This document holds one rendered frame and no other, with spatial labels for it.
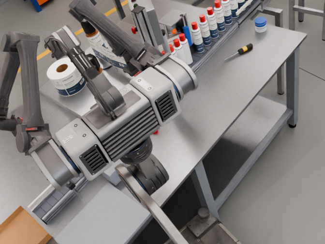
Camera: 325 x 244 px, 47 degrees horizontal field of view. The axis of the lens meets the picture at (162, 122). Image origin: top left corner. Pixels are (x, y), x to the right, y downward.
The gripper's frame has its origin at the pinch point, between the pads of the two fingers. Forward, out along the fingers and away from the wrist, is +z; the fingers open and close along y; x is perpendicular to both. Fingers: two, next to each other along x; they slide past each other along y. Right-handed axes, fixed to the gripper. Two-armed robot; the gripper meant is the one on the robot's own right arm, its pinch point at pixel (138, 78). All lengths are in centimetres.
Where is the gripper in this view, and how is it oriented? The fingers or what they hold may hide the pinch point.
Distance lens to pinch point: 206.3
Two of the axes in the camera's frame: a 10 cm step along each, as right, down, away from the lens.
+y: -6.5, 6.6, -3.7
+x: 7.1, 3.8, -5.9
